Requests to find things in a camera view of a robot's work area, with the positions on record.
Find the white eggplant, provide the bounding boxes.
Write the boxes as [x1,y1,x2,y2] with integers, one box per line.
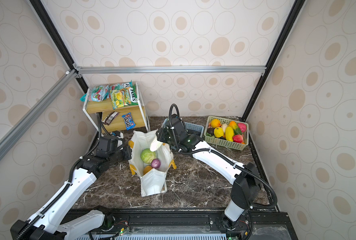
[149,138,163,152]

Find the purple cabbage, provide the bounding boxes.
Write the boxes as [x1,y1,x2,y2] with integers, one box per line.
[151,159,161,169]

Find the green cabbage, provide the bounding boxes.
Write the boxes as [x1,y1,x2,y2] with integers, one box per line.
[140,149,157,165]

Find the white grocery bag yellow handles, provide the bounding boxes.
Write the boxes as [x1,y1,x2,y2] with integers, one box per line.
[128,131,176,197]

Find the green plastic basket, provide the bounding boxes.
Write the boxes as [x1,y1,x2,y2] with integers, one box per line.
[204,116,249,150]

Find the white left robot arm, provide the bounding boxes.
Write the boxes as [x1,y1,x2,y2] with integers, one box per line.
[10,124,132,240]

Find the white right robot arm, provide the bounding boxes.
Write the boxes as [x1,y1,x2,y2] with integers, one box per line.
[150,104,278,225]

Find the yellow candy snack bag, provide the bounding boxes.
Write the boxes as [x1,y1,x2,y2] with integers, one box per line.
[110,88,131,109]

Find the green gummy snack bag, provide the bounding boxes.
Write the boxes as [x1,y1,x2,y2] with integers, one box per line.
[80,85,110,102]

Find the green mint snack bag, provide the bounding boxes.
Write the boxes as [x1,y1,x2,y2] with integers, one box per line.
[112,82,138,106]

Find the blue plastic basket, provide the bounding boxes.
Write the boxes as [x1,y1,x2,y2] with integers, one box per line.
[159,116,204,142]

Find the brown chocolate bar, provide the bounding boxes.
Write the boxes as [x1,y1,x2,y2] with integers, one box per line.
[102,112,119,126]

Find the white wooden two-tier shelf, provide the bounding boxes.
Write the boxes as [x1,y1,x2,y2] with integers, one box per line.
[82,81,151,134]

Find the blue candy packet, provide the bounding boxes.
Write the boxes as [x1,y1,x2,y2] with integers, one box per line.
[122,113,136,130]

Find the orange fruit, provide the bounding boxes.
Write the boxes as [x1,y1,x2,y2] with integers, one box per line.
[210,119,222,129]

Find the red apple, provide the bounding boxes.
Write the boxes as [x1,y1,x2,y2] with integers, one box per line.
[233,135,244,144]

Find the pink peach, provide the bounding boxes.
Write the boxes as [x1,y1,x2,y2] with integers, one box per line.
[238,123,247,133]

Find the horizontal aluminium rail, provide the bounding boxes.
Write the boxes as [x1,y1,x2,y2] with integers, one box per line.
[76,66,266,74]

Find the left diagonal aluminium rail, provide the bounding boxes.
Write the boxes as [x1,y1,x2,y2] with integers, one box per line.
[0,70,77,161]

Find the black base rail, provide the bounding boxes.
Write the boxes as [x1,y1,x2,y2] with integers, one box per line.
[60,208,299,240]

